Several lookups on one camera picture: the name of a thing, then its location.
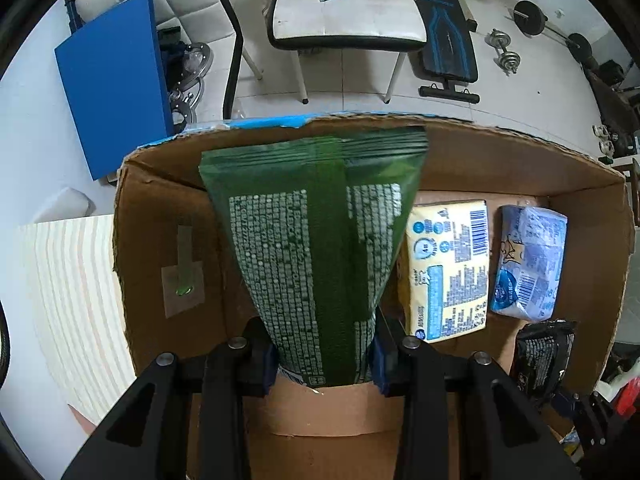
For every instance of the white cushioned chair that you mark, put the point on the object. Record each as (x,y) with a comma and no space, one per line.
(345,10)

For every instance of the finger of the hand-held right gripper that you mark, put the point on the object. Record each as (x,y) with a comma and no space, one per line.
(585,420)

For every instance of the yellow snack packet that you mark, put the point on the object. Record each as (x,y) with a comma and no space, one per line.
(447,270)

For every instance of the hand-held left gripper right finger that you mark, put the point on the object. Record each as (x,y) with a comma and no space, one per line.
(384,360)

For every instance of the green snack bag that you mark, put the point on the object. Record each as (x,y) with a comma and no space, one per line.
(320,255)

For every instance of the black barbell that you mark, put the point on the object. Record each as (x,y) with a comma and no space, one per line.
(555,27)

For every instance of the black blue workout bench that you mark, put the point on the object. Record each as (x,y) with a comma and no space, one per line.
(446,40)

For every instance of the black snack packet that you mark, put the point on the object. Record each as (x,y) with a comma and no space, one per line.
(544,360)

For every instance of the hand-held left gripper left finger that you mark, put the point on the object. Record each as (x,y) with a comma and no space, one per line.
(265,360)

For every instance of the blue board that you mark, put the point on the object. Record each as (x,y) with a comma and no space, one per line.
(117,85)

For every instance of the brown cardboard box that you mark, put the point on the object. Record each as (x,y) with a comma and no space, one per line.
(350,280)

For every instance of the chrome dumbbell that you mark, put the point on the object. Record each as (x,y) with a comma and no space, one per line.
(503,50)

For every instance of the blue snack packet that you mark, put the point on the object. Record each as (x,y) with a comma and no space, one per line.
(530,265)

